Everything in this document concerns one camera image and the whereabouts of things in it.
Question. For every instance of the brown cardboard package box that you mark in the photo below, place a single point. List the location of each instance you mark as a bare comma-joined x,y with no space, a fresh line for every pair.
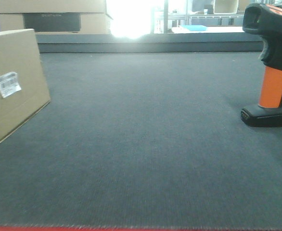
23,87

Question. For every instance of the orange black barcode scanner gun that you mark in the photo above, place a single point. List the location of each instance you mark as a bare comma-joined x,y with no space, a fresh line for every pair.
265,20

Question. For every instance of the white barcode label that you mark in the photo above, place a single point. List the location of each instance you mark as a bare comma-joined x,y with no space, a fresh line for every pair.
9,84

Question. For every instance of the beige box on shelf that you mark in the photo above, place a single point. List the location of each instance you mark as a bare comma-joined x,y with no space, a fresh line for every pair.
225,6

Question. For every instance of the upper stacked cardboard box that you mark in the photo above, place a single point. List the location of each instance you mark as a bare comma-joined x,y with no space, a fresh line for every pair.
53,6

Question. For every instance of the blue flat tray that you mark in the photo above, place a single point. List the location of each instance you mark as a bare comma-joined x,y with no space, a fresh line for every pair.
194,27

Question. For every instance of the grey raised table border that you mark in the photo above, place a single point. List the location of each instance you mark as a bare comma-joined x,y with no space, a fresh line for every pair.
150,43

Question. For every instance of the grey vertical pillar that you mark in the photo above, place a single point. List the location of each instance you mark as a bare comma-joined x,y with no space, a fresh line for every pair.
165,17

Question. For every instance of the white background table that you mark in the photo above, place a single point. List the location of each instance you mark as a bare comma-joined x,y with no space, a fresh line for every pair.
218,29

